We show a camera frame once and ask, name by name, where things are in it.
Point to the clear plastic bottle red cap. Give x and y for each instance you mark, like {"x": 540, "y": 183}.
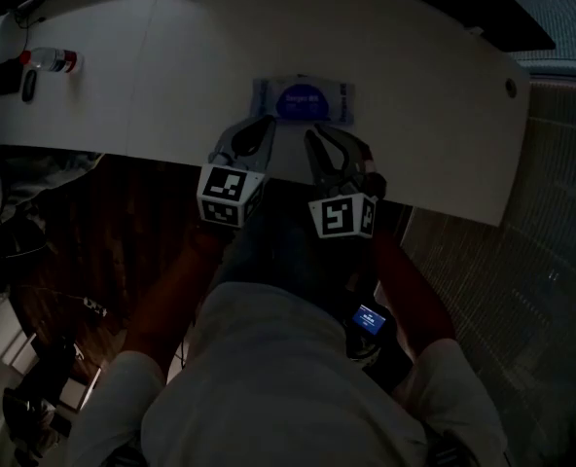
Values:
{"x": 49, "y": 60}

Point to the crumpled white plastic bag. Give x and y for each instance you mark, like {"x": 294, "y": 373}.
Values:
{"x": 35, "y": 178}

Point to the person's right forearm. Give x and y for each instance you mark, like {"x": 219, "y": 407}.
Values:
{"x": 409, "y": 295}

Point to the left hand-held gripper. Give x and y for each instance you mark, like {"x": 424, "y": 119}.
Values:
{"x": 222, "y": 188}

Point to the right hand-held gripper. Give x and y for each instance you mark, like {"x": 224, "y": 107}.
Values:
{"x": 336, "y": 217}

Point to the person's left forearm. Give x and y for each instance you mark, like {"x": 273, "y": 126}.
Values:
{"x": 171, "y": 299}

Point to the blue wet wipes packet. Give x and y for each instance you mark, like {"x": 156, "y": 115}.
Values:
{"x": 302, "y": 100}

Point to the black computer mouse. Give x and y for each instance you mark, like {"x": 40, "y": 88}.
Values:
{"x": 28, "y": 85}

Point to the person's grey shirt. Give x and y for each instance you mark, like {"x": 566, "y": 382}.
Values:
{"x": 278, "y": 382}

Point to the small device with blue screen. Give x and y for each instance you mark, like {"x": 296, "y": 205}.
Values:
{"x": 368, "y": 320}

